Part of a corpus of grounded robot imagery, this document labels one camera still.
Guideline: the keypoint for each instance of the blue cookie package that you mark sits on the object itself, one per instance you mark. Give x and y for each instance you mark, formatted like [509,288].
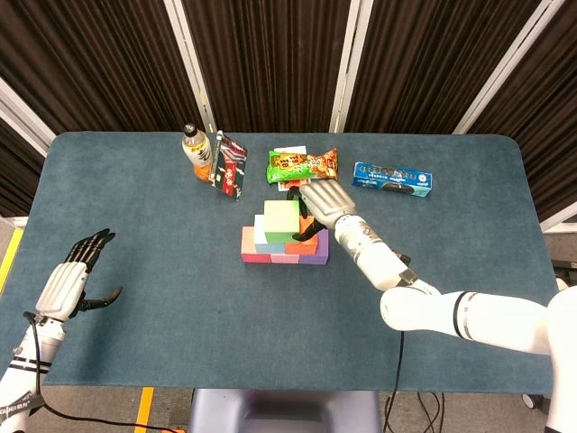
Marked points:
[392,179]

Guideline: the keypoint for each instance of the red foam cube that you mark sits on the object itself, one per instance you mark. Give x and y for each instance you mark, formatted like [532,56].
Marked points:
[254,257]

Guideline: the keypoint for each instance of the pink foam cube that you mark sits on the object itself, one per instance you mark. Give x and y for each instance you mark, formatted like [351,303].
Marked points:
[285,258]

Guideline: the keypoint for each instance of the purple foam cube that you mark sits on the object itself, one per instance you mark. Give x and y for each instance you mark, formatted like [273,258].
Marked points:
[320,252]

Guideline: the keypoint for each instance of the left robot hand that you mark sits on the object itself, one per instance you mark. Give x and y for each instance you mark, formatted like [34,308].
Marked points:
[61,286]

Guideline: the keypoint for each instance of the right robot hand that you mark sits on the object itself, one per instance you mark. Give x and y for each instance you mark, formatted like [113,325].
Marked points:
[326,198]

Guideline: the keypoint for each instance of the yellow floor tape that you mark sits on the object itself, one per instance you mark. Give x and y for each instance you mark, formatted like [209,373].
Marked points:
[10,259]
[144,406]

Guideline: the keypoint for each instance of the table caster wheel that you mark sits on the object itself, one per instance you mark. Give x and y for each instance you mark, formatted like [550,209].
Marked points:
[531,401]

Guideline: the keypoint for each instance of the green foam cube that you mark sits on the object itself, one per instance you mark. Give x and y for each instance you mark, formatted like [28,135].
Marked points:
[281,221]

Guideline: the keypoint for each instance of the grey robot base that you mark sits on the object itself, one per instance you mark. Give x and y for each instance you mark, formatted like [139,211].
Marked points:
[288,410]

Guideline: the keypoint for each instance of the light blue foam cube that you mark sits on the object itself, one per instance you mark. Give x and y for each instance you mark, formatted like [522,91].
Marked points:
[261,236]

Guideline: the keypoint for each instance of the green orange snack bag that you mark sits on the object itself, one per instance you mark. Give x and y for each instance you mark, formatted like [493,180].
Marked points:
[299,166]

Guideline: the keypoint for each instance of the blue felt table mat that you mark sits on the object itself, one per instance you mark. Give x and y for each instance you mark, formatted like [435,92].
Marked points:
[135,189]

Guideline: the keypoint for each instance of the red black card box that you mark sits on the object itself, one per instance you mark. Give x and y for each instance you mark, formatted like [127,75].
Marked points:
[230,171]

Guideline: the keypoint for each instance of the dark brown curtain panel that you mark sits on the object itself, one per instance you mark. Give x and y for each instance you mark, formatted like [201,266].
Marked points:
[15,180]
[270,58]
[414,58]
[541,113]
[90,58]

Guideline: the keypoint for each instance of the red white card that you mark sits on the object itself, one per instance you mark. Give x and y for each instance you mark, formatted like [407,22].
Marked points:
[288,186]

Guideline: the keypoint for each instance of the orange foam cube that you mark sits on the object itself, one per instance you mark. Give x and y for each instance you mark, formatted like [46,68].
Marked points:
[302,247]

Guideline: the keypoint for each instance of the white partition post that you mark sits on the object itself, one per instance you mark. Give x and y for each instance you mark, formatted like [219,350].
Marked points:
[501,67]
[561,221]
[345,67]
[189,58]
[22,119]

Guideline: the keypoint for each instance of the orange drink bottle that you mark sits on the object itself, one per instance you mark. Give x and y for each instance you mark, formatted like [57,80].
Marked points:
[198,155]

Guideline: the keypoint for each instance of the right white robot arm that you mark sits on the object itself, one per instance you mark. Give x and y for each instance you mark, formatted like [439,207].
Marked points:
[451,306]

